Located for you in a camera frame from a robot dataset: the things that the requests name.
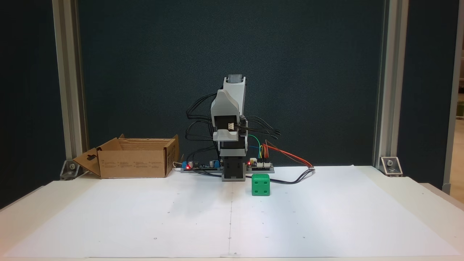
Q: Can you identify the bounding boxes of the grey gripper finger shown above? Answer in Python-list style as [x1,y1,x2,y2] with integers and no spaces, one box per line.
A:
[211,90,239,132]
[226,91,241,126]

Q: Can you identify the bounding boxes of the green dice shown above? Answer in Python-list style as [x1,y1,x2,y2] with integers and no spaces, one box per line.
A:
[252,174,271,196]

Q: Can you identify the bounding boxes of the blue circuit board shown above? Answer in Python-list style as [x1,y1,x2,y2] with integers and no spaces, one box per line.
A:
[181,159,223,173]

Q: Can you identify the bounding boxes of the brown cardboard box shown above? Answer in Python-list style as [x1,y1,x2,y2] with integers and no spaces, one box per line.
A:
[72,134,180,179]

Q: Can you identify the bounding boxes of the green jumper wire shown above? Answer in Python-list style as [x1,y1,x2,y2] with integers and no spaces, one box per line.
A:
[248,135,263,159]

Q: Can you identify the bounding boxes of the black servo cable loop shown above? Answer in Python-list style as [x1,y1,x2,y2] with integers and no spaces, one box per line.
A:
[239,116,282,140]
[185,92,218,153]

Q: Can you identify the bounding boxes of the circuit board with jumper wires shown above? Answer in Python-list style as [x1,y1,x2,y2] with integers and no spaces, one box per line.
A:
[246,158,275,174]

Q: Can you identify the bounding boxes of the orange red wire bundle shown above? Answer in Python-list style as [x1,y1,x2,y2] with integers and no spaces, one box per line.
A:
[263,140,313,168]

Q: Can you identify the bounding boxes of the long black table cable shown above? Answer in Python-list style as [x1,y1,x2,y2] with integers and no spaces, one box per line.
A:
[196,167,315,185]

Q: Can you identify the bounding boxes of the aluminium frame post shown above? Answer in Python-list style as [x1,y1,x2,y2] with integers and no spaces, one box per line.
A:
[373,0,409,169]
[52,0,89,171]

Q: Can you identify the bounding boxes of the metal corner bracket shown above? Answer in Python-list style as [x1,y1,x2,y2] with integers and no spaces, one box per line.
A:
[380,157,403,177]
[60,159,81,181]

